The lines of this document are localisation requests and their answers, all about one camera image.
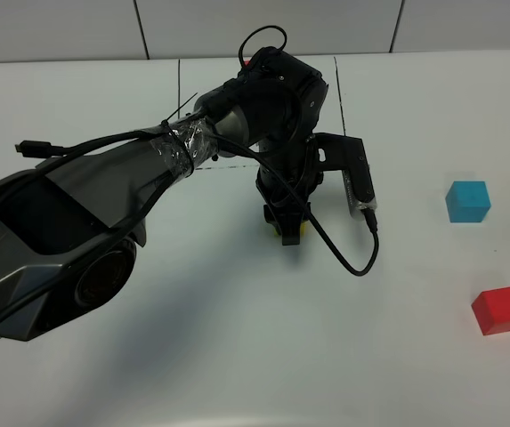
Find blue cube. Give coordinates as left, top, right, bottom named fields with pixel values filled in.
left=445, top=181, right=491, bottom=223

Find left black camera cable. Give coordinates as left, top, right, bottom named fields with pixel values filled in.
left=209, top=133, right=380, bottom=278

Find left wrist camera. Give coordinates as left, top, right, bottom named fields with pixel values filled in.
left=315, top=133, right=377, bottom=221

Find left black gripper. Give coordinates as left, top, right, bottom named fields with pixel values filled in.
left=255, top=134, right=324, bottom=246

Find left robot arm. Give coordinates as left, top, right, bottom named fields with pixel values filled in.
left=0, top=47, right=328, bottom=342

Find yellow cube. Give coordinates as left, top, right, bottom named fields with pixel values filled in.
left=273, top=222, right=307, bottom=237

